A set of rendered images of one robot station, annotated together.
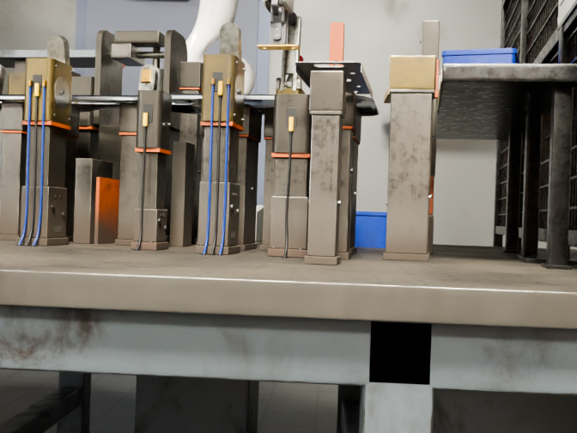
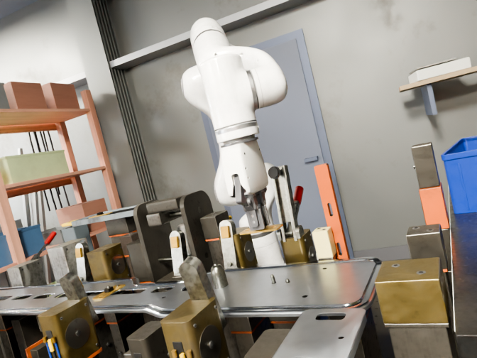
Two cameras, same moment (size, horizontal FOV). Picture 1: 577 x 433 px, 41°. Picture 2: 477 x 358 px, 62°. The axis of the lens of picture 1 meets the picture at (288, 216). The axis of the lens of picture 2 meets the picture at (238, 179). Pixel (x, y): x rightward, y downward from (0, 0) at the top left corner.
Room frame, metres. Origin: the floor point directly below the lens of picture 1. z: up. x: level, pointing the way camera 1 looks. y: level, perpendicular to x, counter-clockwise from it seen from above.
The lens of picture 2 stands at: (0.83, -0.20, 1.28)
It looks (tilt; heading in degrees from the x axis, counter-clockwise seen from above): 4 degrees down; 19
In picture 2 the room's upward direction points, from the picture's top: 14 degrees counter-clockwise
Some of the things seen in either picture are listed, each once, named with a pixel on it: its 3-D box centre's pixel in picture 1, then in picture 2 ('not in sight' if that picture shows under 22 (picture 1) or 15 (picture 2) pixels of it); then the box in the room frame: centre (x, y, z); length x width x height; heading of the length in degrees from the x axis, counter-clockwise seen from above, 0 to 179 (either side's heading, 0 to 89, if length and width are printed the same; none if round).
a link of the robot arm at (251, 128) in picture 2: not in sight; (238, 133); (1.58, 0.03, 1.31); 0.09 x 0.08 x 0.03; 170
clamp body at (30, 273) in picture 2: not in sight; (40, 309); (1.93, 1.04, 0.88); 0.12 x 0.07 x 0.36; 170
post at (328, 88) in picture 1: (325, 168); not in sight; (1.18, -0.05, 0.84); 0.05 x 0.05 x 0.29; 80
